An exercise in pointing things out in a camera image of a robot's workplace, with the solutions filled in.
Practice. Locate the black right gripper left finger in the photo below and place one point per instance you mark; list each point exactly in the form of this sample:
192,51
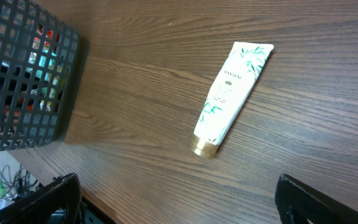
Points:
57,202

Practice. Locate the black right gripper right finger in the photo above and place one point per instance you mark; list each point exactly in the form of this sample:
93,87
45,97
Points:
297,202

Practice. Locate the grey plastic basket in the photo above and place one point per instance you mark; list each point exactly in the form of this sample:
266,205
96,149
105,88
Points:
38,54

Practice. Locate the white Pantene tube gold cap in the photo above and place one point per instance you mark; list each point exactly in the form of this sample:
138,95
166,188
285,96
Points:
227,95

